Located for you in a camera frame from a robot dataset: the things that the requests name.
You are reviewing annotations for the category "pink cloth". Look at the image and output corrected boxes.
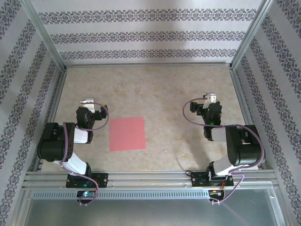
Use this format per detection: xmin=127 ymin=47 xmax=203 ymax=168
xmin=109 ymin=117 xmax=146 ymax=152

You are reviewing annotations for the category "grey metal sheet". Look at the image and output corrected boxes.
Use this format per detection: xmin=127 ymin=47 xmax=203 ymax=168
xmin=14 ymin=187 xmax=289 ymax=226

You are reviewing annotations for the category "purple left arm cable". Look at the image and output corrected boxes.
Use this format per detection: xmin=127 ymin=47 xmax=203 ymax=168
xmin=60 ymin=101 xmax=111 ymax=206

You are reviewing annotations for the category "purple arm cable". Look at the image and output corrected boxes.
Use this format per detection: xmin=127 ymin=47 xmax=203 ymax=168
xmin=60 ymin=101 xmax=111 ymax=206
xmin=182 ymin=98 xmax=266 ymax=204

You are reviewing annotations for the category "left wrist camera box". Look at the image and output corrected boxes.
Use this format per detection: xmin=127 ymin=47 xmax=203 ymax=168
xmin=79 ymin=97 xmax=95 ymax=113

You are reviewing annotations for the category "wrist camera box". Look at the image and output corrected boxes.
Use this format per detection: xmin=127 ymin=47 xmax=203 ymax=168
xmin=203 ymin=92 xmax=218 ymax=104
xmin=79 ymin=97 xmax=95 ymax=113

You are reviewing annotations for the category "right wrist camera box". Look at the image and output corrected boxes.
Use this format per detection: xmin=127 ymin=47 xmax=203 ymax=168
xmin=203 ymin=92 xmax=218 ymax=104

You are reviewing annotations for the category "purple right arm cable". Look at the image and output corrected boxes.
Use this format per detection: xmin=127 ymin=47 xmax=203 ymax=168
xmin=182 ymin=98 xmax=266 ymax=204

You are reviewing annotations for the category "aluminium right side rail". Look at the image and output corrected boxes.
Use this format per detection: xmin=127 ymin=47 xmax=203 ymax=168
xmin=230 ymin=67 xmax=269 ymax=170

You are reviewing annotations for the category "aluminium left side rail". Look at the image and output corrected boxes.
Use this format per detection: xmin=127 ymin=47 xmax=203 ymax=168
xmin=32 ymin=68 xmax=69 ymax=172

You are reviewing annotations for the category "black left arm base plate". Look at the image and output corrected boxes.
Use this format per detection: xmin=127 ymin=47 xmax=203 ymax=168
xmin=65 ymin=172 xmax=109 ymax=188

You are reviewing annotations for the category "aluminium back rail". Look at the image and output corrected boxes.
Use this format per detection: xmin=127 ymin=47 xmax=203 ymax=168
xmin=63 ymin=61 xmax=232 ymax=69

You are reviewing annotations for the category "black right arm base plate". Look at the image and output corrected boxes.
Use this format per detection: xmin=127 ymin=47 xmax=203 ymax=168
xmin=191 ymin=171 xmax=235 ymax=188

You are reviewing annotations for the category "aluminium right frame post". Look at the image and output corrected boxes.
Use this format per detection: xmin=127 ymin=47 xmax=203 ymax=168
xmin=229 ymin=0 xmax=276 ymax=70

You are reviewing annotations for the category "aluminium frame post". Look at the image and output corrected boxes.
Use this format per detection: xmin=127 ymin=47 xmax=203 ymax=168
xmin=229 ymin=0 xmax=276 ymax=70
xmin=20 ymin=0 xmax=67 ymax=71

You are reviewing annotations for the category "aluminium mounting rail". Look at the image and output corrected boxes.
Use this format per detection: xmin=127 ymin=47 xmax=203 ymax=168
xmin=22 ymin=171 xmax=280 ymax=189

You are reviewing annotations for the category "aluminium left frame post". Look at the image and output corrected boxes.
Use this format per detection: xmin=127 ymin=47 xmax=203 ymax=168
xmin=20 ymin=0 xmax=67 ymax=71

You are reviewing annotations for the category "slotted grey cable duct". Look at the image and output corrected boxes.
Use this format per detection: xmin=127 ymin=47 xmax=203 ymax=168
xmin=32 ymin=191 xmax=210 ymax=200

